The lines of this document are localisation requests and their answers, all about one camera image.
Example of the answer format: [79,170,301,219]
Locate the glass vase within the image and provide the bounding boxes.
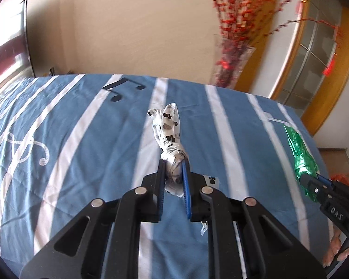
[211,33,256,89]

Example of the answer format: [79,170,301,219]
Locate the white paw-print plastic bag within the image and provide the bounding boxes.
[147,103,220,236]

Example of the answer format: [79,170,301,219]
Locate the wall-mounted television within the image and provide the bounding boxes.
[0,0,35,93]

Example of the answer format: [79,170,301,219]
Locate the red berry branches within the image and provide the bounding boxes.
[205,0,345,47]

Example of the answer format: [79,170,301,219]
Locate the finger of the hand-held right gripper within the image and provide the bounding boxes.
[316,174,338,194]
[298,175,326,204]

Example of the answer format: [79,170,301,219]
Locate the person's right hand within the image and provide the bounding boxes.
[322,231,344,269]

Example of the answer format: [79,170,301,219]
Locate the blue striped bedsheet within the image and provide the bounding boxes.
[0,74,333,279]

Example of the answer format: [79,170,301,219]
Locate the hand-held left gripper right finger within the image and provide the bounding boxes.
[181,161,328,279]

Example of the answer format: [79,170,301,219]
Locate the frosted glass sliding door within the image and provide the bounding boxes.
[275,0,342,114]

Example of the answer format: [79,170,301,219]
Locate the wooden door frame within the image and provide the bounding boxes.
[235,6,349,137]

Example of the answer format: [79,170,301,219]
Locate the green foil bag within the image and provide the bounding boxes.
[283,124,320,202]

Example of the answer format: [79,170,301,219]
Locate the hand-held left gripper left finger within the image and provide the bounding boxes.
[20,159,166,279]

